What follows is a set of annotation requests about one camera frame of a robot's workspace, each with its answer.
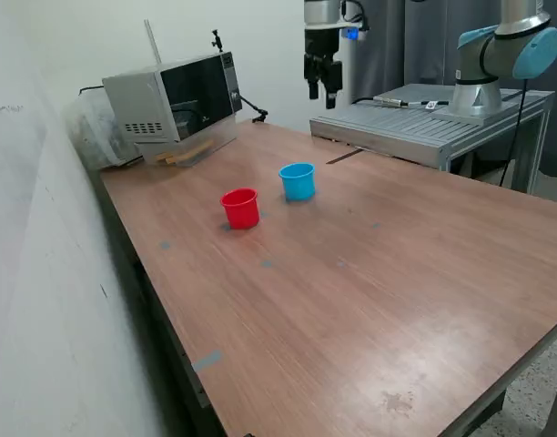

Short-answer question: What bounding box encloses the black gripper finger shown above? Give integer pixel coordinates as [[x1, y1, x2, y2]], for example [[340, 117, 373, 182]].
[[322, 59, 344, 110], [303, 53, 324, 101]]

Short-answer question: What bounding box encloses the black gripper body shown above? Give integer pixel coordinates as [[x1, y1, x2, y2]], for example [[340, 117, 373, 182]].
[[303, 27, 343, 65]]

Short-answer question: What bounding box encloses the silver blue-jointed robot arm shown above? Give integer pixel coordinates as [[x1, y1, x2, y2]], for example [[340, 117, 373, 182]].
[[302, 0, 557, 123]]

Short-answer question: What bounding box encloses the aluminium robot base table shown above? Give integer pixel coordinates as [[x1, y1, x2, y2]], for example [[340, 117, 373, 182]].
[[309, 83, 556, 195]]

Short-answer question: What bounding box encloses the blue plastic bin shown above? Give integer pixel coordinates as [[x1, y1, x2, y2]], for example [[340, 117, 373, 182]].
[[278, 162, 316, 203]]

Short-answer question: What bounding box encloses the red plastic bin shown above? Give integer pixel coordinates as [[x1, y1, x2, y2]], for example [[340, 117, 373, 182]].
[[219, 187, 261, 230]]

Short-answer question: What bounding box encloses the white thin rod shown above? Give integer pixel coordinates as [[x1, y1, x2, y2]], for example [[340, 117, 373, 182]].
[[143, 17, 164, 69]]

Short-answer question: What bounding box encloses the wooden stick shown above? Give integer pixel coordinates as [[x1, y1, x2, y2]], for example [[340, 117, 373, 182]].
[[165, 144, 216, 166], [155, 139, 215, 163]]

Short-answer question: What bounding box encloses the silver microwave oven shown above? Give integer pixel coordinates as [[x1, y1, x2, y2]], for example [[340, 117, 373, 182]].
[[101, 50, 243, 143]]

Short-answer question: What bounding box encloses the clear plastic bag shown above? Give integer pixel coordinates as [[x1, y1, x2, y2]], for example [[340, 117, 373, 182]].
[[62, 97, 146, 172]]

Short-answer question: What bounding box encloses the long grey-blue tape strip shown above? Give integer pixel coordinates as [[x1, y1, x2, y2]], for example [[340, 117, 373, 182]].
[[190, 349, 224, 373]]

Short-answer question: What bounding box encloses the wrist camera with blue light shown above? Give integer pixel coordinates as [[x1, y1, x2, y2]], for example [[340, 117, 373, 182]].
[[339, 20, 370, 44]]

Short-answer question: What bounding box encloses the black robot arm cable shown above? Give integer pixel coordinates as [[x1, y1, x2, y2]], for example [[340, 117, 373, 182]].
[[340, 0, 370, 31]]

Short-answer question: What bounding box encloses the black cable with silver connector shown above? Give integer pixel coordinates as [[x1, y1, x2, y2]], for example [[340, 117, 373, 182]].
[[350, 94, 451, 110]]

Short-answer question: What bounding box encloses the black hanging cable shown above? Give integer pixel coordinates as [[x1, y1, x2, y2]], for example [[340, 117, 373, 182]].
[[499, 76, 531, 188]]

